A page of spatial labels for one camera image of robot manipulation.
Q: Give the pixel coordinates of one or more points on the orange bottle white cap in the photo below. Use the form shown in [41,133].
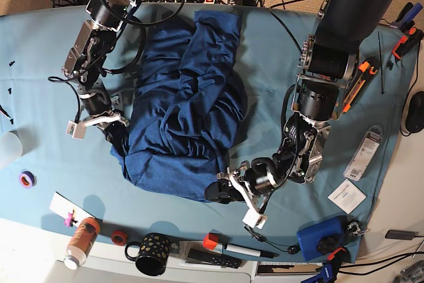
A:
[81,243]

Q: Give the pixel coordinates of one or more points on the purple tape roll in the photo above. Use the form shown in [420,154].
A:
[27,179]

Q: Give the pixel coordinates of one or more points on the teal table cloth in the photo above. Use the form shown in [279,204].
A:
[35,45]

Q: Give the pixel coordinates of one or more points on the pink clip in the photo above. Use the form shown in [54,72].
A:
[70,220]

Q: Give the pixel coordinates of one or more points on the blue t-shirt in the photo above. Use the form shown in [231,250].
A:
[188,106]

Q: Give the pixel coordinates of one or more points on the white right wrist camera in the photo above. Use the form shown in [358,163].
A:
[76,130]

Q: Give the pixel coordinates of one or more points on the blue black clamp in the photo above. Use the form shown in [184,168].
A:
[407,14]

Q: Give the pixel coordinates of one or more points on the black yellow-dotted mug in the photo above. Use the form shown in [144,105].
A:
[153,253]

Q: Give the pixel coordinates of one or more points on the translucent plastic cup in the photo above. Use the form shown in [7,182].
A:
[10,149]

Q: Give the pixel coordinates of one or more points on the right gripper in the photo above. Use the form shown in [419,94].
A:
[103,115]

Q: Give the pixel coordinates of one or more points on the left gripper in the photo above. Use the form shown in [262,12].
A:
[253,182]

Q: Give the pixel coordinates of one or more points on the black adapter right edge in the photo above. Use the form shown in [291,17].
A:
[400,235]

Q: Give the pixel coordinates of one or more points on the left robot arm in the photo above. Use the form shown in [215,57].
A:
[329,60]

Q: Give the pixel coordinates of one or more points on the orange black utility knife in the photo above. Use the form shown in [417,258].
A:
[366,73]

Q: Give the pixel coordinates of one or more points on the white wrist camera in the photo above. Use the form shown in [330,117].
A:
[254,219]
[76,130]

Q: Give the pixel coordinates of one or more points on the blue clamp bottom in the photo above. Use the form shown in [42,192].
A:
[328,272]

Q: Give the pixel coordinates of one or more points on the orange tape roll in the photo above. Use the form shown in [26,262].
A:
[119,238]

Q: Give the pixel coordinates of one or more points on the blue box with knob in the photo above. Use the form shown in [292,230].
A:
[323,238]

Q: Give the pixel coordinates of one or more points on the black dotted remote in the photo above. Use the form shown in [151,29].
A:
[214,259]

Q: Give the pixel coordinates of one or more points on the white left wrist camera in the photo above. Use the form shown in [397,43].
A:
[254,219]

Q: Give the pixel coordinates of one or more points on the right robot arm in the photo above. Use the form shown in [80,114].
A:
[83,69]

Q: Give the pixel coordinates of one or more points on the orange black clamp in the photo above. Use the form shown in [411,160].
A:
[406,43]

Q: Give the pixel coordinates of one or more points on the black computer mouse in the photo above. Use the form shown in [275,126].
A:
[414,122]

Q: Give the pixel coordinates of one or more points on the white paper leaflet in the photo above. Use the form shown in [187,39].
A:
[347,196]

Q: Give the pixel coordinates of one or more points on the black marker pen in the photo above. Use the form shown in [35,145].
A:
[249,252]

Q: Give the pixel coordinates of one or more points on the orange cube block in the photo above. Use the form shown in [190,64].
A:
[211,242]

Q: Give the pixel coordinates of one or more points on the clear plastic blister pack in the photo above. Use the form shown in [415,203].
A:
[364,153]

